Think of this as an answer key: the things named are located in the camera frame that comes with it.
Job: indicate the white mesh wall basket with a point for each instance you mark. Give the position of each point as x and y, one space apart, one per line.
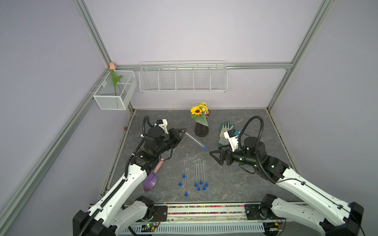
105 95

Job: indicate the pink artificial tulip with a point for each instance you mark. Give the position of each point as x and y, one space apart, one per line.
115 78

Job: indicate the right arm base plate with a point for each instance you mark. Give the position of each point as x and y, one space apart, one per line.
257 212

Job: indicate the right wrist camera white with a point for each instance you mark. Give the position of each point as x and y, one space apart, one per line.
232 136

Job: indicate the white vented cable duct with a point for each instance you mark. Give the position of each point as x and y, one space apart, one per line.
199 229

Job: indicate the green circuit board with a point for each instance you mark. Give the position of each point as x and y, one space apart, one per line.
148 228

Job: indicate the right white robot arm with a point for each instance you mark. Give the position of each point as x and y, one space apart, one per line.
323 212

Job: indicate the purple scoop pink handle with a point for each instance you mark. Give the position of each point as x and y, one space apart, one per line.
151 180

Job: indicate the dark glass flower vase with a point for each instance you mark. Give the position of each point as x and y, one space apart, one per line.
201 130

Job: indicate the green white work glove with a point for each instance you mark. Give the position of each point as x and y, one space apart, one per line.
223 142

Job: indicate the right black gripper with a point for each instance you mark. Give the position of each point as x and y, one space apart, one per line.
222 155

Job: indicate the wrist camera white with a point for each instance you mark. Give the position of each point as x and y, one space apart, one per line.
163 124
232 136

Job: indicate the yellow sunflower bouquet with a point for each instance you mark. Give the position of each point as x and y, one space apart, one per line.
200 113

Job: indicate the white wire wall shelf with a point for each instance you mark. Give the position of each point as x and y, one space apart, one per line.
183 76

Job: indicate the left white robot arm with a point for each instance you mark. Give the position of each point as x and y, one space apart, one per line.
106 217

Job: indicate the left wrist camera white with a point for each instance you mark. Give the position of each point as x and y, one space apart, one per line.
163 124

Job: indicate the clear test tube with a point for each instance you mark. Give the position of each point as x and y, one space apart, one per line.
195 140

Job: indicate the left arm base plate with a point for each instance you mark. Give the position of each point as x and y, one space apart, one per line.
157 214

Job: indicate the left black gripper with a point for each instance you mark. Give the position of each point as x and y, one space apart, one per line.
173 133

